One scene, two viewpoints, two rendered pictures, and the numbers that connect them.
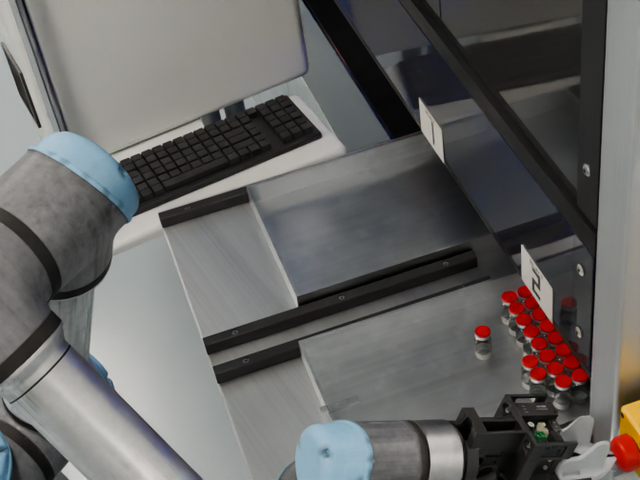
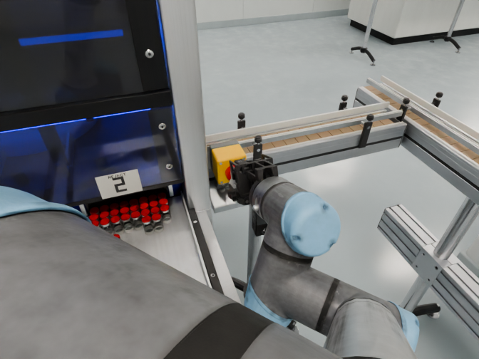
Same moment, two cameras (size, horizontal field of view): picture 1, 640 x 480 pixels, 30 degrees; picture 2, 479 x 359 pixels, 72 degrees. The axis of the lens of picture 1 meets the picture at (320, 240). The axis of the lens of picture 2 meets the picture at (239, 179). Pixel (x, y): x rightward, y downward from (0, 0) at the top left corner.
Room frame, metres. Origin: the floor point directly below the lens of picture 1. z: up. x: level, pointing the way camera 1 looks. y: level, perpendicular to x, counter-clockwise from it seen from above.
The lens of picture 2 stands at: (0.83, 0.30, 1.48)
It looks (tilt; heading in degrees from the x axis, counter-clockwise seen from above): 40 degrees down; 262
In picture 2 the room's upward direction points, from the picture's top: straight up
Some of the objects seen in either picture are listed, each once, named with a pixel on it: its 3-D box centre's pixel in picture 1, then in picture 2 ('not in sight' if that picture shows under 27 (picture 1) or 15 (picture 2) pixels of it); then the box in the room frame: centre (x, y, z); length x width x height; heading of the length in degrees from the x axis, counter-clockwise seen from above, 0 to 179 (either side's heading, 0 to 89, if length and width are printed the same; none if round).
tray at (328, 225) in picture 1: (380, 212); not in sight; (1.33, -0.10, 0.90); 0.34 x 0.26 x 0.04; 102
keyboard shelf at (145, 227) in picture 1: (199, 159); not in sight; (1.66, 0.19, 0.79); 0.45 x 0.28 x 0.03; 111
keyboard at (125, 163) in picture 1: (201, 154); not in sight; (1.64, 0.18, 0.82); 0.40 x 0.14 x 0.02; 111
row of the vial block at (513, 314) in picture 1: (535, 349); (132, 221); (1.01, -0.25, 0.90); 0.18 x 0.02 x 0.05; 11
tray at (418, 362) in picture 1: (455, 378); (137, 261); (0.99, -0.14, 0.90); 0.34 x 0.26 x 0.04; 101
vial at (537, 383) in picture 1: (537, 385); (157, 223); (0.95, -0.24, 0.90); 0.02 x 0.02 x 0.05
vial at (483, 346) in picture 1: (483, 343); not in sight; (1.03, -0.19, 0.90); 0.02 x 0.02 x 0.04
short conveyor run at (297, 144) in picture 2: not in sight; (302, 137); (0.52, -0.53, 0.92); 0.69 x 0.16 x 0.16; 12
